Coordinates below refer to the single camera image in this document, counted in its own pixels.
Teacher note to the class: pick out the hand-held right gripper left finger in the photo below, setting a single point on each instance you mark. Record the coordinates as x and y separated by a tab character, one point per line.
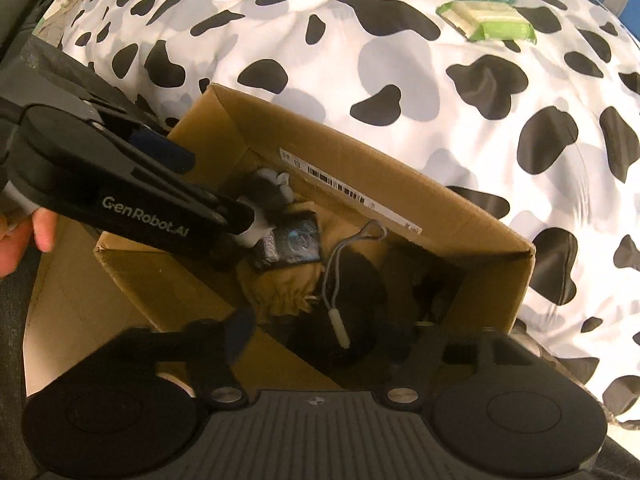
240	330

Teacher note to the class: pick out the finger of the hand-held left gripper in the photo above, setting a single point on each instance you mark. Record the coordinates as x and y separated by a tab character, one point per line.
200	187
167	152

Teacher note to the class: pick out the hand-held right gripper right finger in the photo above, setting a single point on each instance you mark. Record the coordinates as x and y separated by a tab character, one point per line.
415	360

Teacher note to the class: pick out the black fabric band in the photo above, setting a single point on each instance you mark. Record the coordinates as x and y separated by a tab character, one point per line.
360	285

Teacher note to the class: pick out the black foil packet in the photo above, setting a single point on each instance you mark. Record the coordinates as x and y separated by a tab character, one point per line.
295	242

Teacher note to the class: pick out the brown cardboard box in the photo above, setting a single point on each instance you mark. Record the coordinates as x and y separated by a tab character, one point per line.
350	160

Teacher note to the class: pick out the person's left hand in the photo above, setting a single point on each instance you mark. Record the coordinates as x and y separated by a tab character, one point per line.
42	230

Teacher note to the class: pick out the cow print blanket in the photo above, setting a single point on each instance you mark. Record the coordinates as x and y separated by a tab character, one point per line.
400	85

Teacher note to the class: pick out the green wet wipes pack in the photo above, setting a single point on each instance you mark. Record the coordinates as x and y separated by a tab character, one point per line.
490	22

